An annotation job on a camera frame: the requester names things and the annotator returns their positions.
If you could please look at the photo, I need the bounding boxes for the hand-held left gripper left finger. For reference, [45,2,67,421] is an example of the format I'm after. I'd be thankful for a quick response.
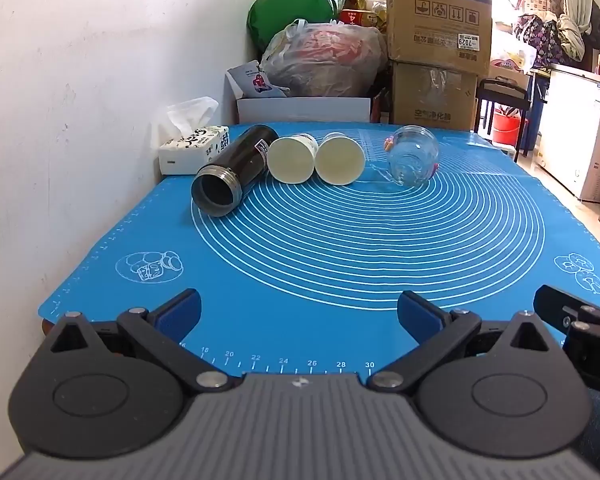
[49,288,232,395]

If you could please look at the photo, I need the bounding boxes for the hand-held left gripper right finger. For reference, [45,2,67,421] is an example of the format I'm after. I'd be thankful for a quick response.
[367,289,562,393]

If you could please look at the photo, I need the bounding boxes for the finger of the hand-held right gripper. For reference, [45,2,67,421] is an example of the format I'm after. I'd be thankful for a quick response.
[533,284,589,332]

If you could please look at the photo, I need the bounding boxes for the clear glass cup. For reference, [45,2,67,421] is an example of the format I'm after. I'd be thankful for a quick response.
[384,125,440,188]

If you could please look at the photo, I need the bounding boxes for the black thermos cup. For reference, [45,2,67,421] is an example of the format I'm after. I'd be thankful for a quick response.
[191,124,280,218]

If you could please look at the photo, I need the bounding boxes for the white paper cup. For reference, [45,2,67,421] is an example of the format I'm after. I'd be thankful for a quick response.
[314,132,366,186]
[266,133,320,184]

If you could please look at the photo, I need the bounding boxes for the blue silicone baking mat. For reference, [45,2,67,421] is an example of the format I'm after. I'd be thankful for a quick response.
[37,122,600,379]

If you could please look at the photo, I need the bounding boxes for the white tissue box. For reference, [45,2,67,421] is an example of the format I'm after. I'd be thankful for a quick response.
[158,96,230,176]

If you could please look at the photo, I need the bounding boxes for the white chest freezer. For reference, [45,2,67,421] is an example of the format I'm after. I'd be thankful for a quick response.
[536,62,600,204]

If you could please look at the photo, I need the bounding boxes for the red bucket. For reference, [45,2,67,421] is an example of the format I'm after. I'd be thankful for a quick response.
[491,110,524,145]

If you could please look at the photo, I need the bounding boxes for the black stool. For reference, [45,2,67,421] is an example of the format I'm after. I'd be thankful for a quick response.
[475,77,532,157]

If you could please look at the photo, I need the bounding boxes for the brown cardboard box taped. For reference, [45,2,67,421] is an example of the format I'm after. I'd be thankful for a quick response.
[390,60,481,131]

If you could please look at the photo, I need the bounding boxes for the white cardboard box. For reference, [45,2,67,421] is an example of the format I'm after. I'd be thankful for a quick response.
[225,67,372,124]

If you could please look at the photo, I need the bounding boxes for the small white printed bag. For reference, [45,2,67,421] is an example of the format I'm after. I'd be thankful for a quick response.
[228,60,291,99]

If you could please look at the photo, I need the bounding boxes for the purple floral cloth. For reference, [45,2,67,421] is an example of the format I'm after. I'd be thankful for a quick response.
[514,12,567,69]

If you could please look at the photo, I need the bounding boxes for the clear plastic bag red contents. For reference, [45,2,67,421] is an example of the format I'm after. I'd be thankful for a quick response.
[260,19,388,98]

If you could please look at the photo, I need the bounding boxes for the red gift box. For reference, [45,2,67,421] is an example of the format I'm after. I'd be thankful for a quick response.
[340,9,377,26]

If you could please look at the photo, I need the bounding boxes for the large brown cardboard box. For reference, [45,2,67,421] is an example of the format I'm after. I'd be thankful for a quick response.
[386,0,493,66]

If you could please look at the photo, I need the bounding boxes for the green plastic bag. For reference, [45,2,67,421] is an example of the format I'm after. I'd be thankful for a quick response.
[248,0,348,56]

